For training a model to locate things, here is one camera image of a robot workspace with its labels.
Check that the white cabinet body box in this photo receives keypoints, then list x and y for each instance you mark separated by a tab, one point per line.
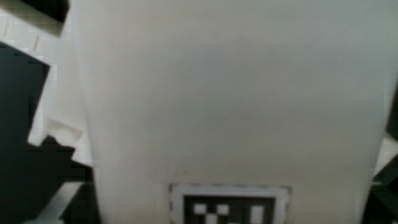
58	118

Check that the white cabinet top block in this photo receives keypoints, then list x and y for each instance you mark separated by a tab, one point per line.
238	90

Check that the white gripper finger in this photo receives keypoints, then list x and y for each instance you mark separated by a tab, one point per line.
380	213

